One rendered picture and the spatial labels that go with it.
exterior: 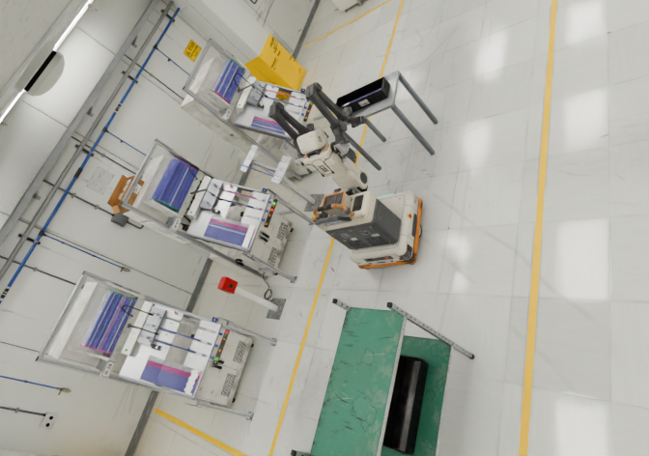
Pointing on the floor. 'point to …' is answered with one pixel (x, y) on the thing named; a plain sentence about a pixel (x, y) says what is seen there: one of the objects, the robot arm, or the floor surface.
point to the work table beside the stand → (394, 112)
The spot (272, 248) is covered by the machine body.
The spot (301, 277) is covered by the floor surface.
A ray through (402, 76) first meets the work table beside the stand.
